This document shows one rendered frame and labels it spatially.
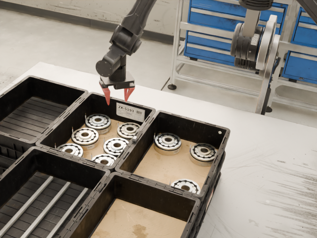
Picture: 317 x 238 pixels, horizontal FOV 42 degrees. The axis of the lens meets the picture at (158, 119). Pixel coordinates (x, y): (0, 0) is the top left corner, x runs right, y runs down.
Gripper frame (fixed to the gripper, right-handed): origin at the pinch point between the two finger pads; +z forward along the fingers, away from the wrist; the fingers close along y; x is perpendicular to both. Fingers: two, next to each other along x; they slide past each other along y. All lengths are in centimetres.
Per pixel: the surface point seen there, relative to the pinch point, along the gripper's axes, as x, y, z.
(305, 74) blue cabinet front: 96, 182, 71
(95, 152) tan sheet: 2.6, -7.4, 23.5
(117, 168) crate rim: -19.0, -5.7, 13.2
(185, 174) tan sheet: -18.9, 19.9, 23.3
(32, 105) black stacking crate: 42, -24, 24
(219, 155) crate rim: -23.1, 29.5, 13.3
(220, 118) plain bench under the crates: 25, 61, 37
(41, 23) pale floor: 333, 21, 112
